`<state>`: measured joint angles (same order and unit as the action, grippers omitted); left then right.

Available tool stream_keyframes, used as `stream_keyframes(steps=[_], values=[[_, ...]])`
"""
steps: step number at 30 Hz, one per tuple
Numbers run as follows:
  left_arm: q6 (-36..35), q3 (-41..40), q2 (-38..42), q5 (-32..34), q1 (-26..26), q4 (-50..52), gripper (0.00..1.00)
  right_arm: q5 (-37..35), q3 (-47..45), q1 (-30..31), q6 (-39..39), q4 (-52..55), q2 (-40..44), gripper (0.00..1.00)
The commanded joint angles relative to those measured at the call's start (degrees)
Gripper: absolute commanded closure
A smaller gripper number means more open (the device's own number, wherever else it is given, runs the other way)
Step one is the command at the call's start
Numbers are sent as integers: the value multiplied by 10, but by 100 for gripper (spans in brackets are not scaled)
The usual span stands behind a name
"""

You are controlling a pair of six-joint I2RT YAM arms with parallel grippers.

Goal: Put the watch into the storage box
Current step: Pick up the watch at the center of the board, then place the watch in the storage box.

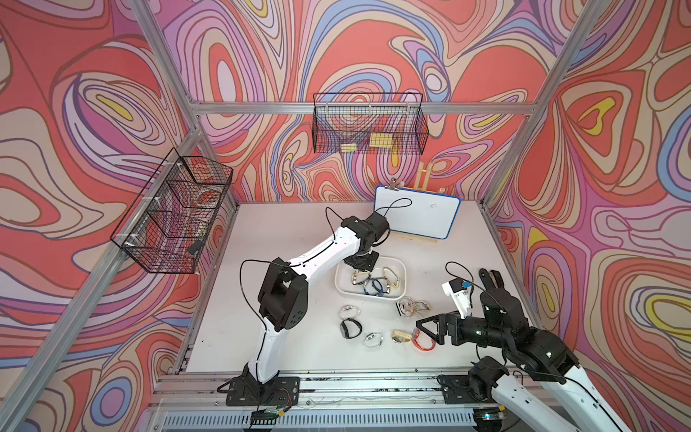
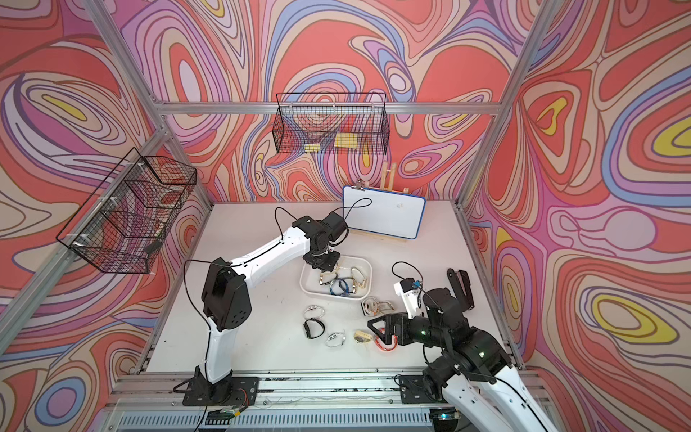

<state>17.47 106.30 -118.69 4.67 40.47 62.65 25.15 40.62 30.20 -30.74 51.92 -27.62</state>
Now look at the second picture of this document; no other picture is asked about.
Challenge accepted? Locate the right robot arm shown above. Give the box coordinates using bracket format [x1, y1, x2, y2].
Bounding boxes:
[367, 278, 556, 431]

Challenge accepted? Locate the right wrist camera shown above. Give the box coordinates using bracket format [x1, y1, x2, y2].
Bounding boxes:
[394, 277, 422, 320]

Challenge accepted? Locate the white pink strap watch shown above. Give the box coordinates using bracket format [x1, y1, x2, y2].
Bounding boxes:
[302, 304, 326, 320]

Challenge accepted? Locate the white plastic storage box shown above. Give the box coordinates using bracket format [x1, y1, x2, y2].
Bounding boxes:
[300, 256, 372, 302]

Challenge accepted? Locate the black wire basket wall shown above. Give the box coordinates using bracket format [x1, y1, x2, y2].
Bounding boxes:
[56, 149, 197, 275]
[272, 91, 390, 156]

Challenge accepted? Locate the yellow sticky note large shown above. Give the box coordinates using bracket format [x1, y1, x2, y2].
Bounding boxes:
[334, 132, 359, 149]

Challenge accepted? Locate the yellow sticky note small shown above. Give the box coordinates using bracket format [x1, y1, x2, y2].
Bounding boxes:
[303, 143, 321, 153]

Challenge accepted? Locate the wooden easel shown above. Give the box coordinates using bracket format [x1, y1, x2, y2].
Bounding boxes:
[352, 161, 411, 245]

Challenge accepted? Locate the aluminium rail front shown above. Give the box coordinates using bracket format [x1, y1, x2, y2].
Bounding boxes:
[94, 369, 475, 431]

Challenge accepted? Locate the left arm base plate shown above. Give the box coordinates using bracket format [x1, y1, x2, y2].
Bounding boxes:
[182, 368, 259, 407]

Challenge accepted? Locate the white orange strap watch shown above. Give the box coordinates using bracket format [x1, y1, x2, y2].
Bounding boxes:
[361, 296, 396, 317]

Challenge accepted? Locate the small whiteboard blue frame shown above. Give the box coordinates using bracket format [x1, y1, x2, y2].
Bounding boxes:
[342, 184, 428, 241]

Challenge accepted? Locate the black wire basket left wall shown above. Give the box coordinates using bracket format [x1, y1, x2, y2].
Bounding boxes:
[56, 149, 197, 275]

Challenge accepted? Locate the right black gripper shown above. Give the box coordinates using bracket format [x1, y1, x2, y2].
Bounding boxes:
[368, 310, 450, 347]

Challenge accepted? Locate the black wire basket back wall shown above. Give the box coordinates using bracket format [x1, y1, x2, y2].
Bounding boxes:
[272, 91, 390, 156]

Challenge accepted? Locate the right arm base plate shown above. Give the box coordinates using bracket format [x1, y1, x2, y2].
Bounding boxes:
[393, 374, 446, 404]

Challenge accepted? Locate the beige strap watch near red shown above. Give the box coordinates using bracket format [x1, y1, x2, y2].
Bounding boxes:
[353, 330, 374, 344]

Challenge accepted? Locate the black smart watch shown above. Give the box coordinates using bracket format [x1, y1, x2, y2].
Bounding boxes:
[302, 318, 326, 340]

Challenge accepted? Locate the red translucent watch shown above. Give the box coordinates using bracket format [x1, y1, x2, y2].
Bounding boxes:
[374, 336, 398, 353]

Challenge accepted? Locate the cream strap gold watch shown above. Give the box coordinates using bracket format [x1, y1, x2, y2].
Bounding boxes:
[351, 266, 367, 292]

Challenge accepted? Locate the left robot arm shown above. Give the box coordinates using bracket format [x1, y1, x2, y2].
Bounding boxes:
[200, 212, 348, 384]

